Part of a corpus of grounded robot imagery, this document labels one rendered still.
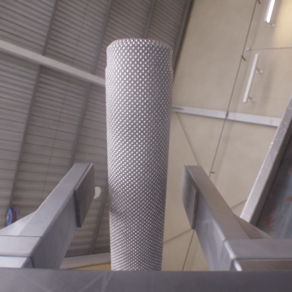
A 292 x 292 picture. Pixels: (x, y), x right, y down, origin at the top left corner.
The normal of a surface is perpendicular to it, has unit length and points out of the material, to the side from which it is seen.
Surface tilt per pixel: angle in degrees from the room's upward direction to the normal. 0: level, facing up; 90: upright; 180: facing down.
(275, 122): 90
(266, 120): 90
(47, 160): 151
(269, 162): 90
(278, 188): 90
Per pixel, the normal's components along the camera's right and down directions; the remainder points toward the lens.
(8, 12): 0.55, 0.19
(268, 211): -0.47, -0.54
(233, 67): -0.65, -0.12
